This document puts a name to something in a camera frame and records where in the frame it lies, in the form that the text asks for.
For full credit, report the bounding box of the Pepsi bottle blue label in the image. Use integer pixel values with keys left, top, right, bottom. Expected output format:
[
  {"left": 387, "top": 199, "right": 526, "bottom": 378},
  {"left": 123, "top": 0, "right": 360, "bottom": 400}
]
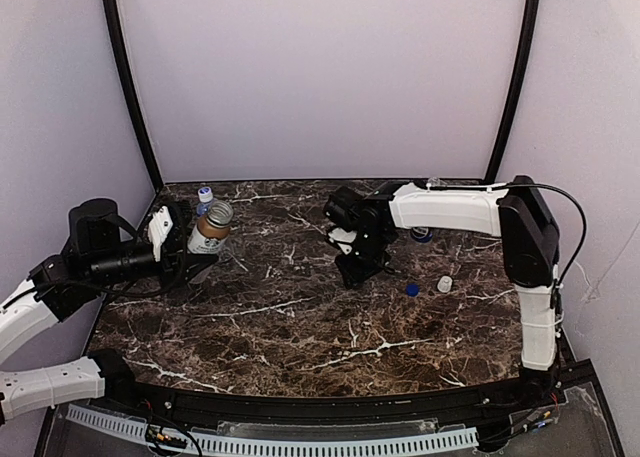
[{"left": 410, "top": 227, "right": 433, "bottom": 243}]

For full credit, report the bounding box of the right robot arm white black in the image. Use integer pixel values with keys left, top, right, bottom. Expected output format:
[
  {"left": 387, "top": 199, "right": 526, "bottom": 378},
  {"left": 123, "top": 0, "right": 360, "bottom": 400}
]
[{"left": 323, "top": 175, "right": 573, "bottom": 397}]

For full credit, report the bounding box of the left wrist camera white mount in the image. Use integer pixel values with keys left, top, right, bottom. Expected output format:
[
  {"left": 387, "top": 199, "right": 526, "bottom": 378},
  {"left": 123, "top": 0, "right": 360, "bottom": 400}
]
[{"left": 147, "top": 206, "right": 173, "bottom": 262}]

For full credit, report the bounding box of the Starbucks coffee bottle green cap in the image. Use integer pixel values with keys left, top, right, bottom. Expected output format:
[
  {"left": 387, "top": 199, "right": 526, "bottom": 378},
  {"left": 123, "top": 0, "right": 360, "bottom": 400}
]
[{"left": 187, "top": 201, "right": 234, "bottom": 255}]

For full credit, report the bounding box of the Pocari Sweat bottle white cap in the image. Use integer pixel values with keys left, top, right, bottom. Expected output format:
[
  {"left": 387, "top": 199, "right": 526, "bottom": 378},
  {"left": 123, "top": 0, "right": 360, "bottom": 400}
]
[{"left": 196, "top": 186, "right": 215, "bottom": 217}]

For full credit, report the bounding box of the black corner frame post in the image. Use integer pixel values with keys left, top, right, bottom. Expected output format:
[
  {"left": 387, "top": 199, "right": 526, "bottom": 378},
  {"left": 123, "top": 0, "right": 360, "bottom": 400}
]
[
  {"left": 102, "top": 0, "right": 164, "bottom": 194},
  {"left": 483, "top": 0, "right": 540, "bottom": 184}
]

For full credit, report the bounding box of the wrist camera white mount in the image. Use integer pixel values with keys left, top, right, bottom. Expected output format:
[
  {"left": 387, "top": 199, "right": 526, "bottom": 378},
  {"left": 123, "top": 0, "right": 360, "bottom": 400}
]
[
  {"left": 327, "top": 227, "right": 357, "bottom": 255},
  {"left": 147, "top": 206, "right": 173, "bottom": 262}
]

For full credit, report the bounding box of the black left corner frame post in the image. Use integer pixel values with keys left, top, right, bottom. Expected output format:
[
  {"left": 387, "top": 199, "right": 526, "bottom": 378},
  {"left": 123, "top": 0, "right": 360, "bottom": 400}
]
[{"left": 102, "top": 0, "right": 164, "bottom": 194}]

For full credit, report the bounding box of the blue Pepsi bottle cap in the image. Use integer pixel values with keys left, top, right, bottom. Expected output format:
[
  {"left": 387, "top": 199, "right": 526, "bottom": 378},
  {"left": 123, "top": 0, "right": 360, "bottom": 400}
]
[{"left": 406, "top": 283, "right": 420, "bottom": 297}]

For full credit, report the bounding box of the clear plastic bottle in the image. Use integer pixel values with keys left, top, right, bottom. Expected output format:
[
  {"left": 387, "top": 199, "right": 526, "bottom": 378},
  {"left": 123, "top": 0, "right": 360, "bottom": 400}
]
[{"left": 426, "top": 177, "right": 446, "bottom": 187}]

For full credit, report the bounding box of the black left camera cable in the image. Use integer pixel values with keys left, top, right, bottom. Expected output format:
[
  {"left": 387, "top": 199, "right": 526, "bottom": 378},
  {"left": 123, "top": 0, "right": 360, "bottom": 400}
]
[{"left": 29, "top": 216, "right": 171, "bottom": 301}]

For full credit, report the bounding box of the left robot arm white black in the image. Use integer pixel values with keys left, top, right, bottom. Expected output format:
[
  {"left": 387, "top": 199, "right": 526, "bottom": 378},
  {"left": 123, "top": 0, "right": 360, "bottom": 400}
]
[{"left": 1, "top": 198, "right": 218, "bottom": 422}]

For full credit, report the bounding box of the white slotted cable duct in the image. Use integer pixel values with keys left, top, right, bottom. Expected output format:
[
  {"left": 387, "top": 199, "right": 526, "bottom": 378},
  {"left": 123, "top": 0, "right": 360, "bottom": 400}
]
[{"left": 67, "top": 404, "right": 478, "bottom": 456}]

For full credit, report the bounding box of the black right corner frame post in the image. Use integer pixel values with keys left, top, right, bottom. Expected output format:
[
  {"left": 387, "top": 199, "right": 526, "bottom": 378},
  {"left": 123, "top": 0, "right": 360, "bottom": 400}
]
[{"left": 483, "top": 0, "right": 540, "bottom": 184}]

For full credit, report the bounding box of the black front table rail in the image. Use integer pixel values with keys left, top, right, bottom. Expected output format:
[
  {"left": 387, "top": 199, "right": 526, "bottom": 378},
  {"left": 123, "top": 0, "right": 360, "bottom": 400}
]
[{"left": 89, "top": 349, "right": 575, "bottom": 429}]

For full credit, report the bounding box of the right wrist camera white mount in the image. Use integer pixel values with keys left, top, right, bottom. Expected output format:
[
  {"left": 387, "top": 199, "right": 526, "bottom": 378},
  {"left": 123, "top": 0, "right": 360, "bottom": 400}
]
[{"left": 327, "top": 227, "right": 357, "bottom": 255}]

